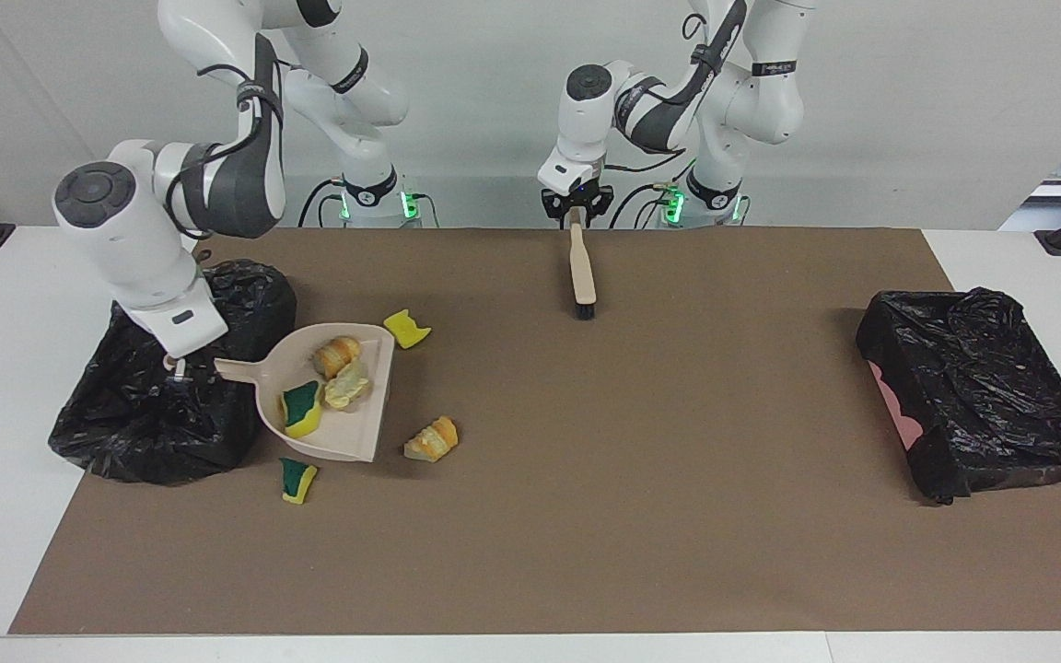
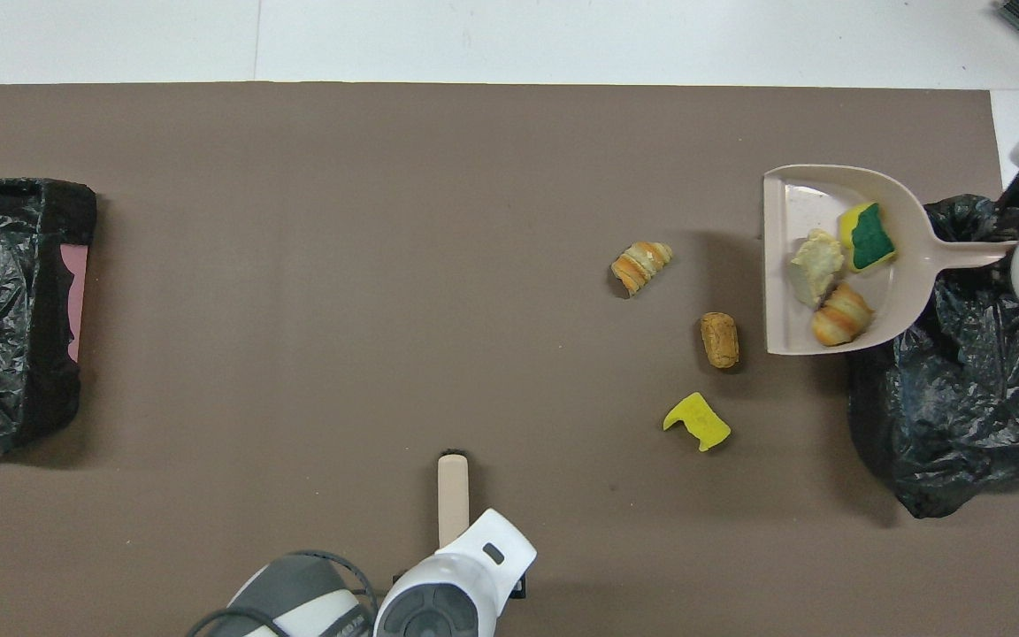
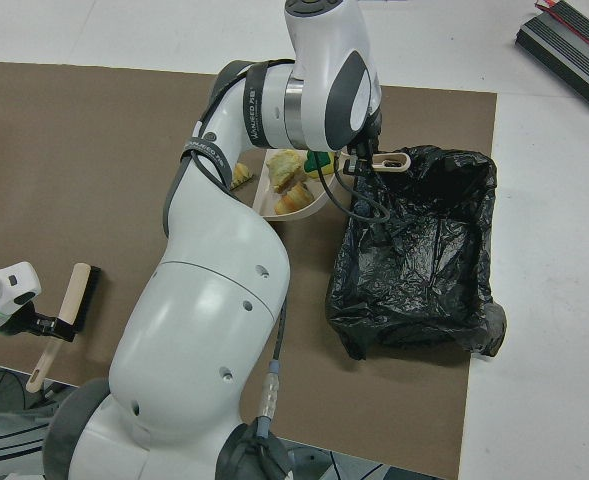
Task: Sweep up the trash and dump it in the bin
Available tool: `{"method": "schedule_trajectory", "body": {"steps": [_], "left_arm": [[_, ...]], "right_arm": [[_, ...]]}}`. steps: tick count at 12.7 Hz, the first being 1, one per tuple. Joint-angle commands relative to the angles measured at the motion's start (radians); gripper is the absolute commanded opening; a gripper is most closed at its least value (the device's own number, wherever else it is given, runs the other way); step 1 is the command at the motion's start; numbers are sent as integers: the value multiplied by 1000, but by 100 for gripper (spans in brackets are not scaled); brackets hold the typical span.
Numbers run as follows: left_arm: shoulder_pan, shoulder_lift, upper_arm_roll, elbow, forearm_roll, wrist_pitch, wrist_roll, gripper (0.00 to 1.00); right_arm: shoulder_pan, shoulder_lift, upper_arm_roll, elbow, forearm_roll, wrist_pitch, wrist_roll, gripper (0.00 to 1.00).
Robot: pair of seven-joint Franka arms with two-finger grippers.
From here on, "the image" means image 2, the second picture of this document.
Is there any toy croissant piece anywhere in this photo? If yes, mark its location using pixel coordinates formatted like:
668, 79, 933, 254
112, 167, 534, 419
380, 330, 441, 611
790, 228, 847, 309
810, 281, 875, 348
610, 241, 675, 298

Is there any yellow notched sponge piece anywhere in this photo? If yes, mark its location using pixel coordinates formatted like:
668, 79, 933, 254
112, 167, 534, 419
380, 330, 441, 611
662, 392, 732, 453

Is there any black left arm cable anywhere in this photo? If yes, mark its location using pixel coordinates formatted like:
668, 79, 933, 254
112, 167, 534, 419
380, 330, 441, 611
187, 549, 379, 637

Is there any black bag covered bin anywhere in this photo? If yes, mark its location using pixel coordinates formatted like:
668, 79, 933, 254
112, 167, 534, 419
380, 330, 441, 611
846, 193, 1019, 520

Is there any brown table mat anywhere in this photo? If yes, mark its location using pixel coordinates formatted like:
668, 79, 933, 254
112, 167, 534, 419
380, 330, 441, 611
0, 82, 1019, 637

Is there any beige hand brush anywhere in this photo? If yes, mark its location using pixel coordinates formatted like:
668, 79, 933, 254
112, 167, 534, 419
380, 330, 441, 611
436, 448, 472, 549

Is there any brown bread roll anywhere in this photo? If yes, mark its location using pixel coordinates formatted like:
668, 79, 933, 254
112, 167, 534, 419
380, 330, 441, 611
700, 311, 740, 371

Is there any green yellow sponge piece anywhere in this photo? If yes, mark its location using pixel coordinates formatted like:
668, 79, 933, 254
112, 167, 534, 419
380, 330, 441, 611
839, 202, 898, 273

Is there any beige plastic dustpan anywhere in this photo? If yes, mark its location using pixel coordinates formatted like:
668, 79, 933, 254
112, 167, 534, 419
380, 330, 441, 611
762, 164, 1019, 357

